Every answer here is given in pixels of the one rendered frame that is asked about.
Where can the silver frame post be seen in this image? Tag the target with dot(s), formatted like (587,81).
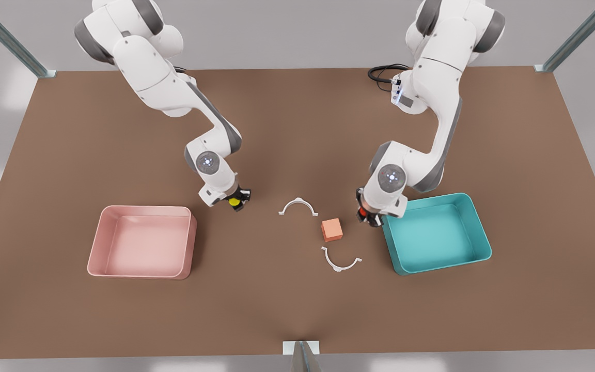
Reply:
(11,40)
(579,36)
(301,355)

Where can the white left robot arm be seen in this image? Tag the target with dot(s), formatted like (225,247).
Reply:
(439,72)

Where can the pink storage box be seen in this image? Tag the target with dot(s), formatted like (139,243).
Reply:
(143,242)

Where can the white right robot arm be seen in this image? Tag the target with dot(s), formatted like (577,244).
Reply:
(153,77)

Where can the yellow button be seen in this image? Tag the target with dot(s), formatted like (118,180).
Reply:
(234,202)

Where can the orange cube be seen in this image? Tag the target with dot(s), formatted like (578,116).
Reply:
(332,229)

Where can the white curved bracket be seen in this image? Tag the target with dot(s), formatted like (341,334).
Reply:
(298,206)
(341,260)

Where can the blue storage box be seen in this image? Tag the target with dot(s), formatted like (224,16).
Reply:
(437,232)

